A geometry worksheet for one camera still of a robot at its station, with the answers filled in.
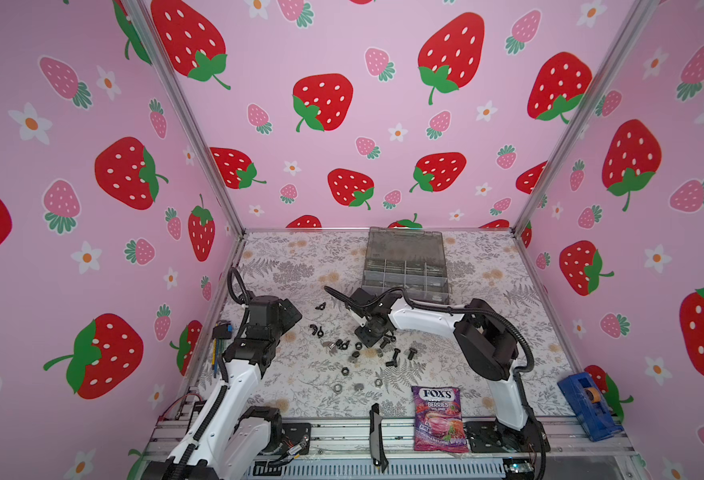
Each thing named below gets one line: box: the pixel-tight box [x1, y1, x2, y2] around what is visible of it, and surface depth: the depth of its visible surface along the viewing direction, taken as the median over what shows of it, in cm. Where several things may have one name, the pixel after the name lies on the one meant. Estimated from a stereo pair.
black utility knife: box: [369, 403, 389, 473], surface depth 75 cm
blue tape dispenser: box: [557, 372, 624, 442], surface depth 76 cm
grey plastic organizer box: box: [361, 227, 449, 304], surface depth 116 cm
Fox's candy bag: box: [411, 386, 469, 453], surface depth 76 cm
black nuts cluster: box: [335, 339, 363, 363], surface depth 92 cm
